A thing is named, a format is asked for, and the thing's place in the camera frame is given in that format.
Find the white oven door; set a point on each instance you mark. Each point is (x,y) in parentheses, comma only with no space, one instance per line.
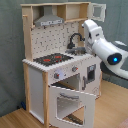
(63,102)

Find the left stove knob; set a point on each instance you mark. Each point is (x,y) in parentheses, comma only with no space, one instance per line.
(57,75)

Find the grey toy sink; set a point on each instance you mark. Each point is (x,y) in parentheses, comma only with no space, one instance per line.
(79,51)

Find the right stove knob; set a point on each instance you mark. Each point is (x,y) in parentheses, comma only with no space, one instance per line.
(74,69)

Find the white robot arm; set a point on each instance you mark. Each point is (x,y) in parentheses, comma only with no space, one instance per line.
(112,55)

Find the wooden toy kitchen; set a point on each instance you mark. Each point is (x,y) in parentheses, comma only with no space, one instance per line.
(62,80)

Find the stove knob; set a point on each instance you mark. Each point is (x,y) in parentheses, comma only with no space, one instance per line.
(74,69)
(57,75)

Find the grey range hood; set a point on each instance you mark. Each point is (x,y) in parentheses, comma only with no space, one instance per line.
(48,18)

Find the black stovetop red burners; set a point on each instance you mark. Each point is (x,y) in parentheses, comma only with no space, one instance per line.
(52,59)

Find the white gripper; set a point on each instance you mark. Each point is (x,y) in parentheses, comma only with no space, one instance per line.
(92,32)

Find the white microwave door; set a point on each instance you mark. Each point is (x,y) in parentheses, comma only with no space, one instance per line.
(98,11)

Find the white fridge door dispenser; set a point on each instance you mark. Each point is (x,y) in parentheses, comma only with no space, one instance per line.
(91,76)

